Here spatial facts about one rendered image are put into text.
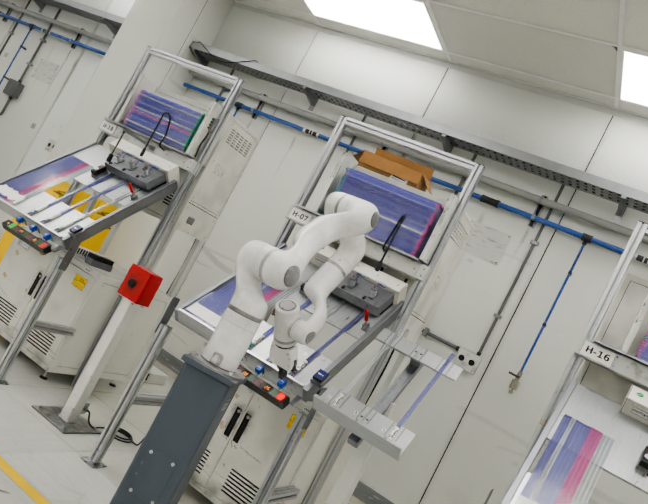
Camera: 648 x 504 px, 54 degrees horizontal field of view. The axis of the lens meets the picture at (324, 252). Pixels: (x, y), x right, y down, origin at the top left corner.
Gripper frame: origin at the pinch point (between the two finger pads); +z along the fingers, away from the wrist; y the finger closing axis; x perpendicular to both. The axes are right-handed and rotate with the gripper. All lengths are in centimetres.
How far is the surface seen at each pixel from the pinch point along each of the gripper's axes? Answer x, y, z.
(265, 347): 10.7, -17.3, 5.4
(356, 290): 60, -8, 0
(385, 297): 64, 4, 0
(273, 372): 2.2, -6.1, 5.4
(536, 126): 283, -12, -13
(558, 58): 268, -7, -63
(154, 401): -11, -61, 49
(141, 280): 13, -93, 12
